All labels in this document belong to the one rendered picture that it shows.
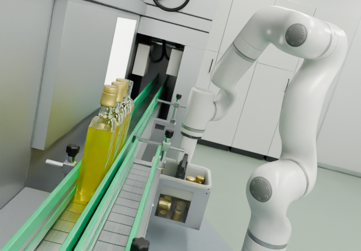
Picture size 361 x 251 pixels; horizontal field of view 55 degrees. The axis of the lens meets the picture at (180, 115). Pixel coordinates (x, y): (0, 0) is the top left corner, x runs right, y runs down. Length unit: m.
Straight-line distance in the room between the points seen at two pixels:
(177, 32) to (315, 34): 1.13
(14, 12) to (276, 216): 0.75
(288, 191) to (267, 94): 3.92
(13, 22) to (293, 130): 0.68
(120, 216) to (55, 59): 0.38
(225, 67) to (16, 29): 0.61
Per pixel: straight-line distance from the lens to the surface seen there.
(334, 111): 5.62
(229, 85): 1.09
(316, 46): 0.88
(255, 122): 4.88
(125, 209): 0.88
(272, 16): 0.99
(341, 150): 5.83
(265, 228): 1.03
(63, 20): 0.80
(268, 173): 0.92
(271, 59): 4.76
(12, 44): 0.68
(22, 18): 0.69
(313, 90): 0.94
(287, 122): 0.95
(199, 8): 1.90
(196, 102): 1.15
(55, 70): 0.81
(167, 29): 1.90
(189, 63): 1.90
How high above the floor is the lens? 1.50
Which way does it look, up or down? 14 degrees down
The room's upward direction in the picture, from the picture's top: 15 degrees clockwise
